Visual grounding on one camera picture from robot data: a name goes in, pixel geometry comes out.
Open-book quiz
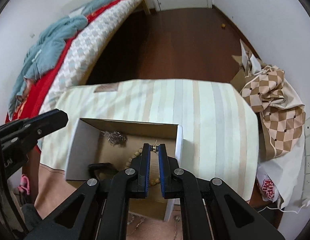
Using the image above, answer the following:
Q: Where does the wooden bed frame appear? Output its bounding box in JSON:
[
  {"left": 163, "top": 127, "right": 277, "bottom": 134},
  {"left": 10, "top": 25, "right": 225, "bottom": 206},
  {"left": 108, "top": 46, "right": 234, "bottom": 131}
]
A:
[{"left": 141, "top": 0, "right": 150, "bottom": 15}]

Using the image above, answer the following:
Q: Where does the white wall power strip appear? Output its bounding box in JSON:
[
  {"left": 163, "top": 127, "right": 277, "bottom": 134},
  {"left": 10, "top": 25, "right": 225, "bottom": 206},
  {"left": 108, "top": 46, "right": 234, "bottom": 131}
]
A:
[{"left": 302, "top": 117, "right": 310, "bottom": 207}]

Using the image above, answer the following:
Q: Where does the teal blue blanket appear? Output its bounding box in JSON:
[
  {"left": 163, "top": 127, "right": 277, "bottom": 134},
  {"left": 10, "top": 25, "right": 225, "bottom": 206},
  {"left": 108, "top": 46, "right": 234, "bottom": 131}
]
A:
[{"left": 8, "top": 0, "right": 115, "bottom": 120}]

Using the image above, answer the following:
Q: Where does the pink item on floor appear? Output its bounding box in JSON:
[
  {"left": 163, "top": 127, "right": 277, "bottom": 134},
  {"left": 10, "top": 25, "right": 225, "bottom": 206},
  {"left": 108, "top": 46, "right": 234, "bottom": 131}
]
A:
[{"left": 18, "top": 174, "right": 30, "bottom": 196}]

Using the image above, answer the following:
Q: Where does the white cable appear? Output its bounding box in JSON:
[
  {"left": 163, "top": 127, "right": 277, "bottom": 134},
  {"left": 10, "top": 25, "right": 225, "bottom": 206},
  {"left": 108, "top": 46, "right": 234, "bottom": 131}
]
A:
[{"left": 255, "top": 198, "right": 310, "bottom": 214}]

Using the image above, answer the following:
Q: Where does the black smart band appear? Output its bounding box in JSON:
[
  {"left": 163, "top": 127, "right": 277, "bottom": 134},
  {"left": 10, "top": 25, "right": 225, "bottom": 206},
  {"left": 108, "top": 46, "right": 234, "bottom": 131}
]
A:
[{"left": 88, "top": 163, "right": 118, "bottom": 180}]

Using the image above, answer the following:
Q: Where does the silver gem bracelet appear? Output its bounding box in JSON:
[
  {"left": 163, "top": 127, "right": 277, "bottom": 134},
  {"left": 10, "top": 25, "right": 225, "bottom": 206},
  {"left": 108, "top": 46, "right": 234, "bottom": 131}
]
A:
[{"left": 126, "top": 213, "right": 146, "bottom": 233}]

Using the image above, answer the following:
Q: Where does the checkered beige cloth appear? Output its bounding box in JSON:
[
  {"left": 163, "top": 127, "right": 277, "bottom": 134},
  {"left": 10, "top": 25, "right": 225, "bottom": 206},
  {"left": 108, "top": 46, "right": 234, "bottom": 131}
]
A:
[{"left": 240, "top": 65, "right": 306, "bottom": 160}]

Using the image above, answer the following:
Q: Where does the checkered bed quilt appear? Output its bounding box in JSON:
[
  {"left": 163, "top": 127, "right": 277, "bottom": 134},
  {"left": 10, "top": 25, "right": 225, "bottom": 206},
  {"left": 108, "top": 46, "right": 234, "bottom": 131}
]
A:
[{"left": 32, "top": 0, "right": 142, "bottom": 114}]

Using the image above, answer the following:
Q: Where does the red blanket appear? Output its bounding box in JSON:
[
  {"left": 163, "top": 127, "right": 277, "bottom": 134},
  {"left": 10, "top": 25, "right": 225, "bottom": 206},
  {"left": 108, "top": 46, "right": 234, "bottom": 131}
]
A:
[{"left": 5, "top": 0, "right": 138, "bottom": 122}]

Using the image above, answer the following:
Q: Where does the wooden bead bracelet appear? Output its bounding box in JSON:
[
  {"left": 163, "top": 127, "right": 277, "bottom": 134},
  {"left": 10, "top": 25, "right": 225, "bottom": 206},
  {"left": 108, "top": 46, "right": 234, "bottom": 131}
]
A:
[{"left": 124, "top": 148, "right": 161, "bottom": 188}]

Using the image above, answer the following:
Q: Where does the crumpled brown cardboard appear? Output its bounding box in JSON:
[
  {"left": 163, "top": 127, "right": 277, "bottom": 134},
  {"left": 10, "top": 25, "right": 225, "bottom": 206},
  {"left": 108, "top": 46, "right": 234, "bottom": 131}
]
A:
[{"left": 230, "top": 39, "right": 262, "bottom": 93}]

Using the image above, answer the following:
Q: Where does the white cardboard box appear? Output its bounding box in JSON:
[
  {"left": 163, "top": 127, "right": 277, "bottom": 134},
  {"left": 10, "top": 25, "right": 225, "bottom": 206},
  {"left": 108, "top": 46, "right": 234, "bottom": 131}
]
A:
[{"left": 65, "top": 118, "right": 183, "bottom": 222}]

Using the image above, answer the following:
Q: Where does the striped cream table cloth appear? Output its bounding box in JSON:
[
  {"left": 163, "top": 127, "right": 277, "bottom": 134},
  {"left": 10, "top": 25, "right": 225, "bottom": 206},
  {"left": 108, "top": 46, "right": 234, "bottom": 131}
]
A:
[{"left": 40, "top": 79, "right": 259, "bottom": 200}]

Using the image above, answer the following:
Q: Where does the thick silver curb chain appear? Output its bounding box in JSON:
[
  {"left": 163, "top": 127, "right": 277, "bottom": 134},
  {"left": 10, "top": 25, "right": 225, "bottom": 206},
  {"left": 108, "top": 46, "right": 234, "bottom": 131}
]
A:
[{"left": 100, "top": 130, "right": 127, "bottom": 146}]

